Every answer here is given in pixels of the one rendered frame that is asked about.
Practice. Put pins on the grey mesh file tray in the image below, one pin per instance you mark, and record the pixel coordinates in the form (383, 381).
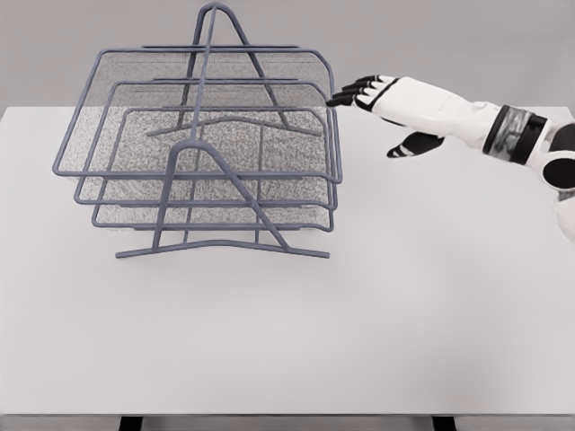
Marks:
(135, 189)
(135, 67)
(135, 220)

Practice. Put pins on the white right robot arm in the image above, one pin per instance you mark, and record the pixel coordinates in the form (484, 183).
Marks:
(512, 132)

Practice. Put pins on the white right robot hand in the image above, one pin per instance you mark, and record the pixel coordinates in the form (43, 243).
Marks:
(418, 101)

